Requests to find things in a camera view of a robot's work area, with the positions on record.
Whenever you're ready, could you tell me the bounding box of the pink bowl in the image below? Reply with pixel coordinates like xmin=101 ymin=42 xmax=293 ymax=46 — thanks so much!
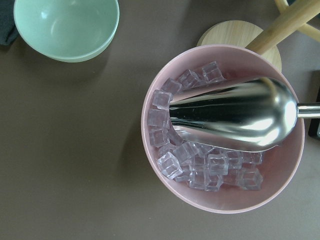
xmin=141 ymin=44 xmax=305 ymax=214

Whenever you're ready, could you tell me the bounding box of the metal ice scoop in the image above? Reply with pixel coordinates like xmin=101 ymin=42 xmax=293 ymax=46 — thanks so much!
xmin=169 ymin=77 xmax=320 ymax=152

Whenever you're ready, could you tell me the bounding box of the wooden cup stand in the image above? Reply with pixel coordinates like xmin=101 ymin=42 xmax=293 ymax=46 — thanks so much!
xmin=197 ymin=0 xmax=320 ymax=70

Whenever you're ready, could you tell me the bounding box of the mint green bowl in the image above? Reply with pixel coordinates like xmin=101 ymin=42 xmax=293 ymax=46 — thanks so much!
xmin=13 ymin=0 xmax=120 ymax=63

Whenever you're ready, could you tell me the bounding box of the dark grey cloth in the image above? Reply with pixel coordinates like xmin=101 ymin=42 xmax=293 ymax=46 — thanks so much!
xmin=0 ymin=0 xmax=19 ymax=46

